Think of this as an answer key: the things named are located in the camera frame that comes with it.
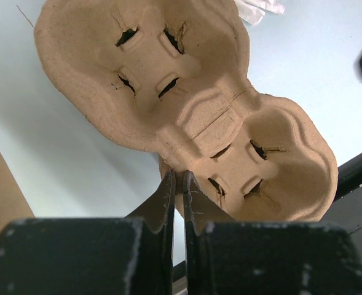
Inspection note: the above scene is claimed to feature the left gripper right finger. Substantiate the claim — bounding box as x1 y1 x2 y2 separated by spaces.
183 171 362 294

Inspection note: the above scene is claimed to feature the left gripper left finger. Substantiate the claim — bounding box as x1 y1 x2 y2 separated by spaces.
0 171 176 294

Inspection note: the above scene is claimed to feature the pulp cup carrier tray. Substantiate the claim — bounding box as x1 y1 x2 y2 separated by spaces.
34 1 338 221

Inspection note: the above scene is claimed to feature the bundle of wrapped straws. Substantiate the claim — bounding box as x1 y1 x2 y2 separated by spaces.
234 0 285 25

